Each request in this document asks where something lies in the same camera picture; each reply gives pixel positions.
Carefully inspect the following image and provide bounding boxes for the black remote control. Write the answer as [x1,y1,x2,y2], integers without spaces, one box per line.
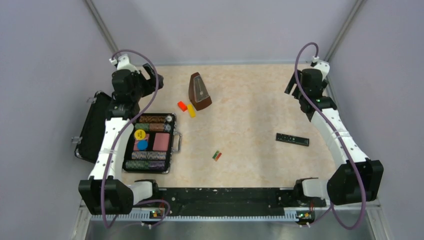
[275,133,310,147]

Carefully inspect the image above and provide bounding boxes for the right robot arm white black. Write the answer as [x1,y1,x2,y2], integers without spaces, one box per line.
[284,68,384,206]

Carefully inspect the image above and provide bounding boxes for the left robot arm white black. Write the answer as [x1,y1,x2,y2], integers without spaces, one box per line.
[78,63,163,215]

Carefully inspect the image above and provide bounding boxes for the green and red batteries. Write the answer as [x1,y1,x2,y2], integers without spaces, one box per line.
[212,150,222,161]

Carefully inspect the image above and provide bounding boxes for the orange block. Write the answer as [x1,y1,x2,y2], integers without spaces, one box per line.
[177,101,188,112]

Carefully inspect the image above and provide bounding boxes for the brown wooden metronome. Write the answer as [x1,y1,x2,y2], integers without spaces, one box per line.
[188,72,213,111]

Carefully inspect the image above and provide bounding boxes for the yellow block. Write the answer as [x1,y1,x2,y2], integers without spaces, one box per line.
[187,104,196,118]

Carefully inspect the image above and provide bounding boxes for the yellow poker chip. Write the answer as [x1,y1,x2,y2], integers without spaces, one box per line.
[133,129,147,141]

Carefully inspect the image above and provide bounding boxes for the blue poker chip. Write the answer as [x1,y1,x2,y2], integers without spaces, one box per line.
[136,140,149,151]

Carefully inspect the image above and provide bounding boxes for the pink card deck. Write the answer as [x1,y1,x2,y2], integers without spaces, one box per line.
[152,132,170,152]

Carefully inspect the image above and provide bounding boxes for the black poker chip case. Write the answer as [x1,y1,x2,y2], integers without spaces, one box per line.
[74,91,178,174]

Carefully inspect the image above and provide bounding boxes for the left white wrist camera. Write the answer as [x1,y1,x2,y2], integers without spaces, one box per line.
[109,54,140,73]

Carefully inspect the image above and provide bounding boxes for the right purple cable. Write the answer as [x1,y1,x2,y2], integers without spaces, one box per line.
[294,42,367,231]

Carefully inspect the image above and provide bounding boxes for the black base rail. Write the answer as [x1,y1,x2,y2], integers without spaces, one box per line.
[132,187,327,219]

